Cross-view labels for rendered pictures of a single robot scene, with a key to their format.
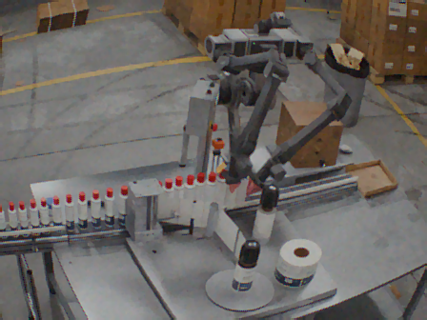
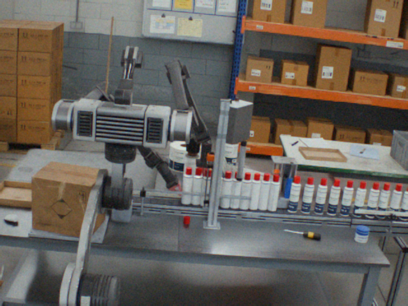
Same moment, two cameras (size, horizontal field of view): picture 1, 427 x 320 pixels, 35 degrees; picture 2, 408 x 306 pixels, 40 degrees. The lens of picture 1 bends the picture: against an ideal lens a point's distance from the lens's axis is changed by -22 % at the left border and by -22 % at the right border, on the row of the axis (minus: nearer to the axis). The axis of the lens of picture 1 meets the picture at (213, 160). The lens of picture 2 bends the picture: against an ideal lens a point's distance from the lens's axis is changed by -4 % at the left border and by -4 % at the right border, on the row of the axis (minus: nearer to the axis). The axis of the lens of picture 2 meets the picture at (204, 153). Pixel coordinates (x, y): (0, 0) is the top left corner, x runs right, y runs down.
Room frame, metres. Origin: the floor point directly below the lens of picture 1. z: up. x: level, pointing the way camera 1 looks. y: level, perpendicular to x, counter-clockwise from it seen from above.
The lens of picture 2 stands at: (5.73, 1.19, 2.10)
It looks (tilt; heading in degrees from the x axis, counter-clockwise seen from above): 18 degrees down; 206
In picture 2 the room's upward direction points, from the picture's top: 6 degrees clockwise
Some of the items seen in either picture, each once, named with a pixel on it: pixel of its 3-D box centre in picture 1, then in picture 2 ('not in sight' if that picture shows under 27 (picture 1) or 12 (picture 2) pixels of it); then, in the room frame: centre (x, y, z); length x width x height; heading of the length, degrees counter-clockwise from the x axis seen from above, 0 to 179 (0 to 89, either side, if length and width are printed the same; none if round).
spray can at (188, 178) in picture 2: (241, 186); (187, 185); (3.16, -0.14, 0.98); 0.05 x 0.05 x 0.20
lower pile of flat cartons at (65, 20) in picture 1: (60, 13); not in sight; (7.15, 1.96, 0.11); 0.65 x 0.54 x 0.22; 113
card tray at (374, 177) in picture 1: (373, 177); (22, 194); (3.60, -0.93, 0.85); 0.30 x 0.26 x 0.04; 119
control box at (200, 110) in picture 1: (202, 108); (234, 121); (3.14, 0.08, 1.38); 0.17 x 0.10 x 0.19; 174
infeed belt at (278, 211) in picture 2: (219, 210); (203, 208); (3.12, -0.06, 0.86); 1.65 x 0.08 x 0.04; 119
